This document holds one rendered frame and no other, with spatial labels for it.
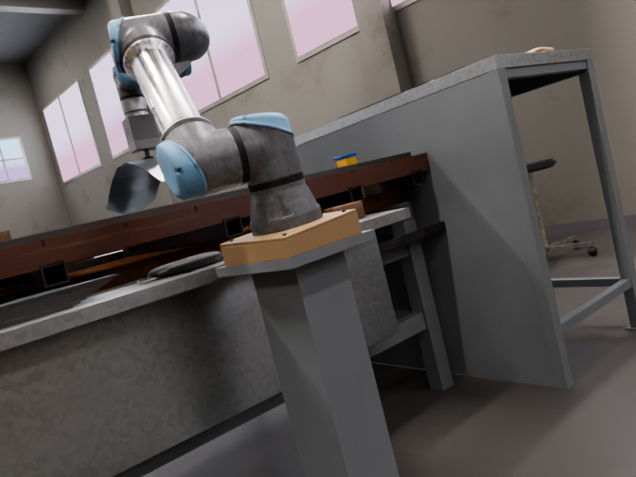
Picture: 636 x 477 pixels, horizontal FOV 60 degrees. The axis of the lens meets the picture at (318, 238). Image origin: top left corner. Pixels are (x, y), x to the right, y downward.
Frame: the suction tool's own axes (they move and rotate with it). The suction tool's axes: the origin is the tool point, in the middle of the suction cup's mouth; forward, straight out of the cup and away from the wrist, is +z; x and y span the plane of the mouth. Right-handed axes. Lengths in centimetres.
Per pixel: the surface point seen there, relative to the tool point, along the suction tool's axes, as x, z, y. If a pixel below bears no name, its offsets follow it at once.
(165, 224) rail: 42.1, 20.6, 16.7
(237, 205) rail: 41.7, 20.2, -3.8
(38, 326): 63, 33, 52
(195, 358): 46, 53, 20
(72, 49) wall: -828, -329, -242
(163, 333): 46, 45, 26
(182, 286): 62, 34, 24
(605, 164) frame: 71, 37, -139
